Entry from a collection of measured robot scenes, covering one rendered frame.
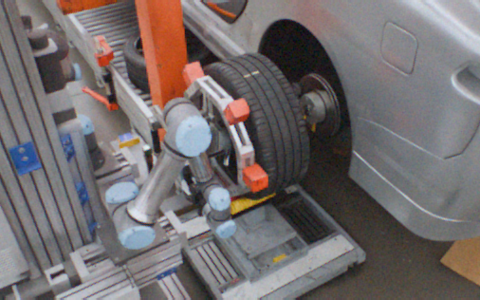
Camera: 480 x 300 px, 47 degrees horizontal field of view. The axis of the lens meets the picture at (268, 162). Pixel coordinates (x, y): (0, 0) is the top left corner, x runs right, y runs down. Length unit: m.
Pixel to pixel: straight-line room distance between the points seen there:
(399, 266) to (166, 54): 1.67
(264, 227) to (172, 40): 1.08
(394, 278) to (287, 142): 1.13
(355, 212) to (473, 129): 1.63
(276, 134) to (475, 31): 0.90
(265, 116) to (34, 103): 0.89
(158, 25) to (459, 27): 1.35
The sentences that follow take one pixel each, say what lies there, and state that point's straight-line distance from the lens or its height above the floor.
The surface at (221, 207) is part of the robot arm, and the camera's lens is 2.01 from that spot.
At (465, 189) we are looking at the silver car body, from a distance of 2.03.
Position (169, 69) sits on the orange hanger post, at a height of 1.02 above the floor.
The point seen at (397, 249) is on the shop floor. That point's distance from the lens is 3.23.
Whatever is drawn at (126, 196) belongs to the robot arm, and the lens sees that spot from 1.99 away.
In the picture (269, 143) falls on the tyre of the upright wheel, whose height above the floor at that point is 0.99.
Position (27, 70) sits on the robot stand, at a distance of 1.85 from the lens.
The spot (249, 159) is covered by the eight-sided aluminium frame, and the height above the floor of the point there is 0.91.
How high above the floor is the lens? 2.40
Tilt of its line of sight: 41 degrees down
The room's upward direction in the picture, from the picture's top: straight up
